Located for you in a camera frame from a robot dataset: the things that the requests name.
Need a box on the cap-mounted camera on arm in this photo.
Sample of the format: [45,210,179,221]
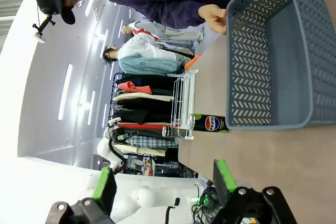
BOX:
[31,14,56,43]

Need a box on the orange cloth object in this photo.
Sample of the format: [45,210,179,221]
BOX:
[185,54,203,71]

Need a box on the black green-padded right gripper finger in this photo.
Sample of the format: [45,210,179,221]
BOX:
[211,158,297,224]

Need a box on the blue-grey plastic lattice basket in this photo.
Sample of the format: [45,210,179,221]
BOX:
[225,0,336,131]

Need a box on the long ceiling light strip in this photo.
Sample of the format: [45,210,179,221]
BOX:
[58,63,74,120]

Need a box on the black cable bundle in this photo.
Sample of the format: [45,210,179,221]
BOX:
[191,181,224,223]

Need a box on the dark-wigged mannequin in white shirt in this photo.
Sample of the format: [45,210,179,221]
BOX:
[101,35,195,65]

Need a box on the cream hanging garment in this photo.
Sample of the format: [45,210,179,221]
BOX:
[113,92,175,103]

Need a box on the bald mannequin in grey clothes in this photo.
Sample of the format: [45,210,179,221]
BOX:
[121,20,205,42]

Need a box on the short ceiling light strip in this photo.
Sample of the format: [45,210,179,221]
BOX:
[88,90,97,125]

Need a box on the plaid hanging garment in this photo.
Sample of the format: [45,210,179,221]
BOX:
[128,135,179,148]

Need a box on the dark patterned drink can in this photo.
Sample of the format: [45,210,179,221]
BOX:
[162,126,182,137]

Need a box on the white wire can dispenser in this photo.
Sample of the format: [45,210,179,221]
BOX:
[170,68,200,140]

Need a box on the black clothes rack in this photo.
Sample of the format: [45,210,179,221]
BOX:
[110,73,182,156]

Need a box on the orange hanging garment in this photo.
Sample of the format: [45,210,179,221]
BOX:
[118,81,153,95]

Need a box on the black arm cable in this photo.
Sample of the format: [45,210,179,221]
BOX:
[166,198,181,224]

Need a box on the black green Pepsi can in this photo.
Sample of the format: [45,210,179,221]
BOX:
[187,113,229,133]

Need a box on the beige hanging garment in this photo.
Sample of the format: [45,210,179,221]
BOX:
[114,144,167,158]

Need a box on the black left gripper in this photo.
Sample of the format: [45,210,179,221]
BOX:
[44,124,132,224]

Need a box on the red hanging garment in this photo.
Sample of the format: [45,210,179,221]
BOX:
[117,122,174,131]

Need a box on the person's right hand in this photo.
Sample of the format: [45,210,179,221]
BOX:
[198,4,228,35]

